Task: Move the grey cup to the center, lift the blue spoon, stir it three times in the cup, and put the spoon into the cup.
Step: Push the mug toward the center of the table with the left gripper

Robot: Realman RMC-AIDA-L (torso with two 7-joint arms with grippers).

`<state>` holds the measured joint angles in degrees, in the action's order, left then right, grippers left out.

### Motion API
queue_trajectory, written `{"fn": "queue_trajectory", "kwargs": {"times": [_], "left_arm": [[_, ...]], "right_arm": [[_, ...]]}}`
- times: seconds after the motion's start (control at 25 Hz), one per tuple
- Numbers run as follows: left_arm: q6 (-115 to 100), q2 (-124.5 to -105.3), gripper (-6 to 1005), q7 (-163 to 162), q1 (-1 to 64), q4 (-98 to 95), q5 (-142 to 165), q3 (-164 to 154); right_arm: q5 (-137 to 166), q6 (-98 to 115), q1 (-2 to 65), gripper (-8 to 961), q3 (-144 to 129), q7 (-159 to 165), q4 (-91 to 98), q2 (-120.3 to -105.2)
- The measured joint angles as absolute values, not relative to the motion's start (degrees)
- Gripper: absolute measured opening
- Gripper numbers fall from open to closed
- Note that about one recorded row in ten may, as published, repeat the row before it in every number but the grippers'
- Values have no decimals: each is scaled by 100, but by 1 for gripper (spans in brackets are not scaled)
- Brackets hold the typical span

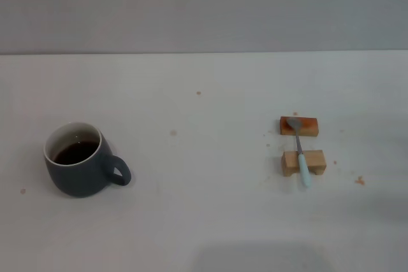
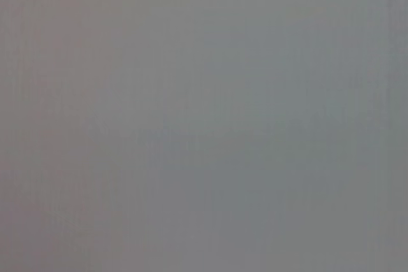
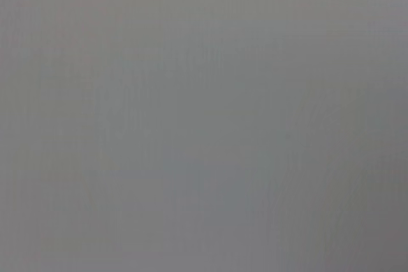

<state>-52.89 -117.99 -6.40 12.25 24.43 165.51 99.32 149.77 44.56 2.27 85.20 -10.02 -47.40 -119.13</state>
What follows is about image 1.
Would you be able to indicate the dark grey ceramic coffee cup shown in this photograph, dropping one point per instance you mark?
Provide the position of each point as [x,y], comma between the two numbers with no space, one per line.
[79,179]

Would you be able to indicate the orange-stained wooden block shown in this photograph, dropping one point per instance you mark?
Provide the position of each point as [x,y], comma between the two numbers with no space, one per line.
[307,128]

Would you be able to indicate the light wooden arch block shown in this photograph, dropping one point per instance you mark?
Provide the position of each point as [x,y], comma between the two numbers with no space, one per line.
[315,159]

